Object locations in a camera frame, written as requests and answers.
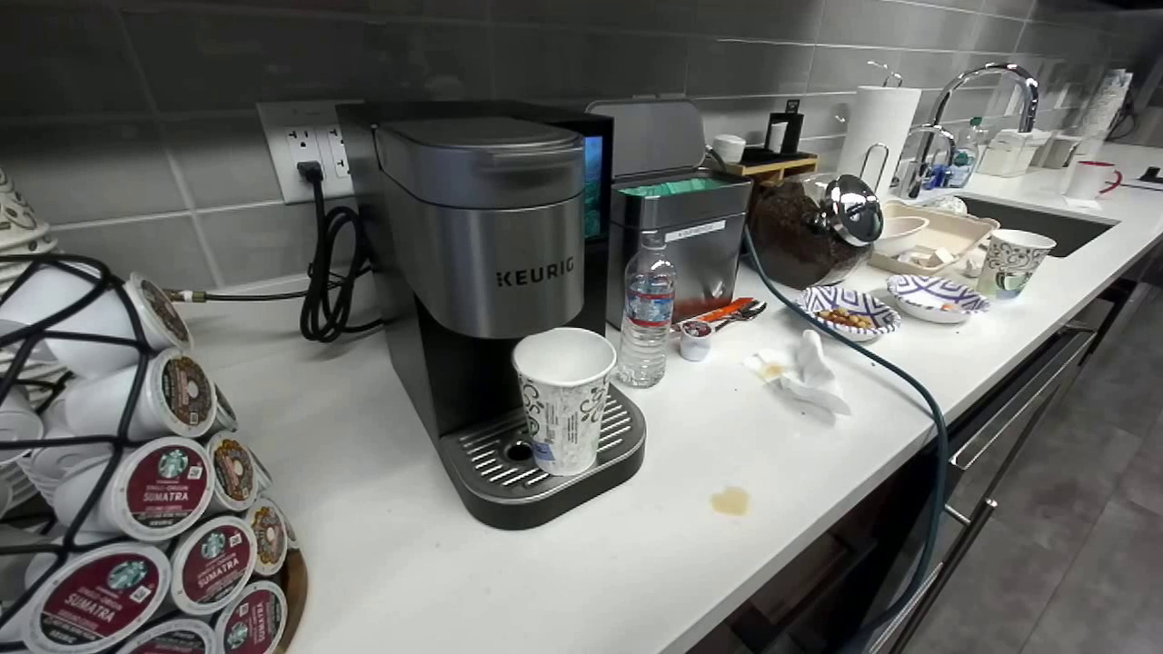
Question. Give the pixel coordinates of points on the chrome paper towel holder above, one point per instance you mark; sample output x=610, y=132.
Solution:
x=862, y=167

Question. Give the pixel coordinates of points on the clear plastic water bottle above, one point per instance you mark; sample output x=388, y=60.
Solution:
x=645, y=313

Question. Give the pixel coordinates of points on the patterned paper cup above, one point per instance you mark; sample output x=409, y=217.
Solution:
x=1012, y=262
x=564, y=404

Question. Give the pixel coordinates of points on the small white creamer cup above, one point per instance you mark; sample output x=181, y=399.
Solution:
x=696, y=343

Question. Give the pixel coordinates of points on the Keurig coffee machine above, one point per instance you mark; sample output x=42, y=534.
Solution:
x=486, y=243

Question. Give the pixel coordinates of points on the orange snack packet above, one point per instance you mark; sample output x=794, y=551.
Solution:
x=724, y=313

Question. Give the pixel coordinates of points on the silver metal dispenser box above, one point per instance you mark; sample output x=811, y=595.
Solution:
x=696, y=243

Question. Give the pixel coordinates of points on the black bottle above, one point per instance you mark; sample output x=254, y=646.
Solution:
x=785, y=132

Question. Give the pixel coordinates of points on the glass pot lid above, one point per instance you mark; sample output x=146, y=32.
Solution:
x=857, y=213

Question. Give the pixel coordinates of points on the beige takeout clamshell container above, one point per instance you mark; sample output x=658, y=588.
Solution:
x=927, y=247

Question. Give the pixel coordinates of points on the coffee pod brown lid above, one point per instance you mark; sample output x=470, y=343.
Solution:
x=183, y=394
x=153, y=313
x=233, y=471
x=269, y=534

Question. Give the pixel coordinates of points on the Starbucks coffee pod red lid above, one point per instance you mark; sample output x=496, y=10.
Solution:
x=170, y=637
x=212, y=566
x=254, y=619
x=164, y=488
x=101, y=600

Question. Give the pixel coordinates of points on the clear plastic container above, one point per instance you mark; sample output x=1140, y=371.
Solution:
x=1007, y=149

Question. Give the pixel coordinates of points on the kitchen sink basin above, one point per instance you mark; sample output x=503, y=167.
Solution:
x=1050, y=228

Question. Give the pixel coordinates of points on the chrome kitchen faucet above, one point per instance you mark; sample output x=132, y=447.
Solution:
x=999, y=74

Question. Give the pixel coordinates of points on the white mug red trim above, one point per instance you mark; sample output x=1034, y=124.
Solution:
x=1090, y=180

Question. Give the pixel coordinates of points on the white cup stack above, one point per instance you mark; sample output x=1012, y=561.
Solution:
x=1104, y=102

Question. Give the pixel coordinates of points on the white wall outlet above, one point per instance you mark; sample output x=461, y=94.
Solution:
x=285, y=141

